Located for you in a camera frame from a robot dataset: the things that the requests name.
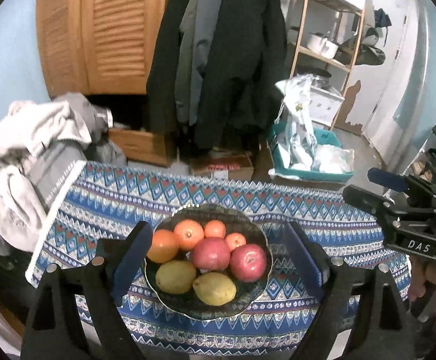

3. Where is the dark folded umbrella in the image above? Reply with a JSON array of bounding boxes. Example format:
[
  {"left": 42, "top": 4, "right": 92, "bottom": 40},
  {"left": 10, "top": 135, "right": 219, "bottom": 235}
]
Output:
[{"left": 374, "top": 8, "right": 392, "bottom": 29}]

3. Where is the wooden drawer box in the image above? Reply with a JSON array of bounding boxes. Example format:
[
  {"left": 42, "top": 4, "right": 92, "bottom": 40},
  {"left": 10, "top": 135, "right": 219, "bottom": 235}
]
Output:
[{"left": 107, "top": 128, "right": 176, "bottom": 167}]

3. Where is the yellow mango front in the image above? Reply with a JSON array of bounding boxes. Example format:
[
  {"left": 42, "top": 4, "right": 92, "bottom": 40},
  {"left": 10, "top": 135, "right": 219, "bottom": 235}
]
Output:
[{"left": 192, "top": 272, "right": 237, "bottom": 306}]

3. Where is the shoe rack with shoes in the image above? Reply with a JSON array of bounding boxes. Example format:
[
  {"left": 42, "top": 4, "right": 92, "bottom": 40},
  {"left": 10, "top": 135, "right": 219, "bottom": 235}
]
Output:
[{"left": 401, "top": 130, "right": 436, "bottom": 192}]

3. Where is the black hanging coat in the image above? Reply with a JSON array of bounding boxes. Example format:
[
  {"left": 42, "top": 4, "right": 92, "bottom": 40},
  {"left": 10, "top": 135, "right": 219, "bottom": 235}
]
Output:
[{"left": 146, "top": 0, "right": 286, "bottom": 158}]

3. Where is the dark bag on hook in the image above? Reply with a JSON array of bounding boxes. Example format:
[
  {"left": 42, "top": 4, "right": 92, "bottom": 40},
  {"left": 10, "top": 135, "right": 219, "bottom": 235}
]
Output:
[{"left": 335, "top": 28, "right": 386, "bottom": 66}]

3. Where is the teal plastic crate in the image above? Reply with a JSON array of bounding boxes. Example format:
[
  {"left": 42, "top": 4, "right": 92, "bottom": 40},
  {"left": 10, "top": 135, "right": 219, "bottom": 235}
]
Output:
[{"left": 267, "top": 122, "right": 355, "bottom": 185}]

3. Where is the large orange front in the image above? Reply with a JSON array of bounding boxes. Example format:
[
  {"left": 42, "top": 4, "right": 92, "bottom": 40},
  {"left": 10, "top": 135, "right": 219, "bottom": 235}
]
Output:
[{"left": 146, "top": 229, "right": 180, "bottom": 264}]

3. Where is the white rice bag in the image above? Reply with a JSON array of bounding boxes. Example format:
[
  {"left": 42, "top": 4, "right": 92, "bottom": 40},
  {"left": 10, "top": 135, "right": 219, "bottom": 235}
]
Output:
[{"left": 275, "top": 74, "right": 317, "bottom": 171}]

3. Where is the cardboard box on floor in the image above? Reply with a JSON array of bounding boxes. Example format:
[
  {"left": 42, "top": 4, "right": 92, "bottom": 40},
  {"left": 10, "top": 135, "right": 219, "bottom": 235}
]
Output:
[{"left": 190, "top": 153, "right": 255, "bottom": 181}]

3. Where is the dark red apple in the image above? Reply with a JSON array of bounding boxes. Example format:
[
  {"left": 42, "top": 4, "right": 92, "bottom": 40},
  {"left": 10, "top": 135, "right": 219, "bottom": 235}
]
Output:
[{"left": 229, "top": 244, "right": 267, "bottom": 283}]

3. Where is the wooden shelf rack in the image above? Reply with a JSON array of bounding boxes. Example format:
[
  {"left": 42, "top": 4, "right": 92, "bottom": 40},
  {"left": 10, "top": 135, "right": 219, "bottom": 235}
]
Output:
[{"left": 288, "top": 0, "right": 369, "bottom": 130}]

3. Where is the pile of grey clothes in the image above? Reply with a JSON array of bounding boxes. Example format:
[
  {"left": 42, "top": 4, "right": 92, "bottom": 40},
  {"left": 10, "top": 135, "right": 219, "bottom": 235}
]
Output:
[{"left": 0, "top": 93, "right": 127, "bottom": 256}]

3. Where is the large orange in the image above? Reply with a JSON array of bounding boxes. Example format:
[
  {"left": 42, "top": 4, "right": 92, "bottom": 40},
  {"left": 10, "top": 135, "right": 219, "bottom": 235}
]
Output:
[
  {"left": 146, "top": 229, "right": 180, "bottom": 264},
  {"left": 173, "top": 219, "right": 204, "bottom": 251}
]

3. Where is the white patterned storage box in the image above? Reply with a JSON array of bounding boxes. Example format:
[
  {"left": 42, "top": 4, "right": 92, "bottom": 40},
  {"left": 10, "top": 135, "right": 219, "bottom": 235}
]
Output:
[{"left": 309, "top": 86, "right": 345, "bottom": 127}]

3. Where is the wooden louvered wardrobe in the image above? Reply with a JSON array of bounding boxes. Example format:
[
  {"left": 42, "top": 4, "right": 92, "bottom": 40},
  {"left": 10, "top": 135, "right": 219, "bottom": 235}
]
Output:
[{"left": 36, "top": 0, "right": 168, "bottom": 98}]

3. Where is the white door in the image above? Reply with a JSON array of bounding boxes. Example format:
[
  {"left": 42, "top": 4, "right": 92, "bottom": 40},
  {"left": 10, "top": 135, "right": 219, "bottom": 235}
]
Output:
[{"left": 363, "top": 0, "right": 419, "bottom": 165}]

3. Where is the small tangerine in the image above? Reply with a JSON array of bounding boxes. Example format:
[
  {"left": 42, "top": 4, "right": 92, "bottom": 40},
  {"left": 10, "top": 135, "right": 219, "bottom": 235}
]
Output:
[
  {"left": 225, "top": 232, "right": 246, "bottom": 252},
  {"left": 203, "top": 219, "right": 226, "bottom": 239}
]

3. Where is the white cooking pot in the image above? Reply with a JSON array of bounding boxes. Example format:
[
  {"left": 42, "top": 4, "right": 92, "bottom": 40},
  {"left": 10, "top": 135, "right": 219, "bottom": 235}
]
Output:
[{"left": 305, "top": 33, "right": 338, "bottom": 59}]

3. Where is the dark glass fruit plate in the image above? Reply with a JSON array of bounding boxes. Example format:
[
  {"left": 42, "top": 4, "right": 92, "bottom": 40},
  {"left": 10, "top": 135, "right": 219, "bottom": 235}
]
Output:
[{"left": 143, "top": 204, "right": 273, "bottom": 321}]

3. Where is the small tangerine front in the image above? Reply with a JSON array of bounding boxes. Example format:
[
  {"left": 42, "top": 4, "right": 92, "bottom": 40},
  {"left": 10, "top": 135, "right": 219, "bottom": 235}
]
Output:
[{"left": 225, "top": 232, "right": 246, "bottom": 252}]

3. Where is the clear plastic bag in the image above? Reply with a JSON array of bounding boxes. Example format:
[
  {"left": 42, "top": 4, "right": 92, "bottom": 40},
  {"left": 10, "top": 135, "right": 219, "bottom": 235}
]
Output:
[{"left": 312, "top": 145, "right": 355, "bottom": 174}]

